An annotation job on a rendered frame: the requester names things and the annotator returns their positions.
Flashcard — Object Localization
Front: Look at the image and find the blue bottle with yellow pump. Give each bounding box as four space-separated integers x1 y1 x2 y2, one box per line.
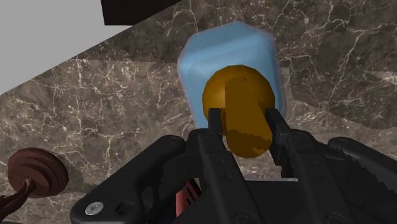
177 20 287 159

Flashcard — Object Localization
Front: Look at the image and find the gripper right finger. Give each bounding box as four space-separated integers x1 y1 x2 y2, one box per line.
264 108 397 224

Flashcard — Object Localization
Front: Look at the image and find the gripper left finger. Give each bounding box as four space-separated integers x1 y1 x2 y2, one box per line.
69 107 258 224

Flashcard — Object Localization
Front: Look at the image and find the brown wooden honey dipper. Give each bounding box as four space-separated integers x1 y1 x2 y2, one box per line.
0 147 69 220

